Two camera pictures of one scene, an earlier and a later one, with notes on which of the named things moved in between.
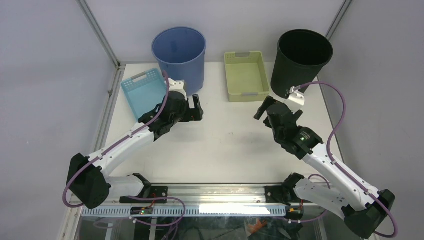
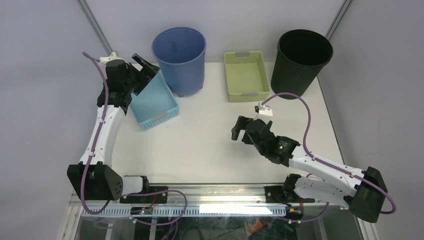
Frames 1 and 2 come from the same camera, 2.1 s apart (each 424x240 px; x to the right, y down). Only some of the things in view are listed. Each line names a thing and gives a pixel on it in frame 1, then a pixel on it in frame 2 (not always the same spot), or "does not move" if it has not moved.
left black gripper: [193, 114] to [151, 71]
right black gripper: [268, 101] to [239, 125]
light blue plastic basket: [145, 92] does not move
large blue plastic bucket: [180, 52] does not move
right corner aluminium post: [338, 19] does not move
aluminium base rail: [194, 196] does not move
